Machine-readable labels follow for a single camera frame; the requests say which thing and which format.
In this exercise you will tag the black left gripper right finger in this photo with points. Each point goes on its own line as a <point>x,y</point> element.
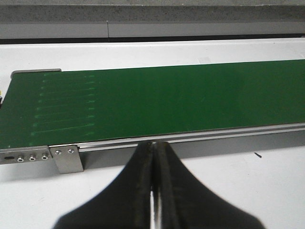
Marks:
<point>183,202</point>

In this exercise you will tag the aluminium conveyor frame rail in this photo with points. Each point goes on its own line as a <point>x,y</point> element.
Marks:
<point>95,150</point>

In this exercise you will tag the red mushroom push button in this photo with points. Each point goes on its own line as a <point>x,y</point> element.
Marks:
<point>1,98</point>

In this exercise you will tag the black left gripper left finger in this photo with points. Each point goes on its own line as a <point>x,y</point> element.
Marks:
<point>124,204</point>

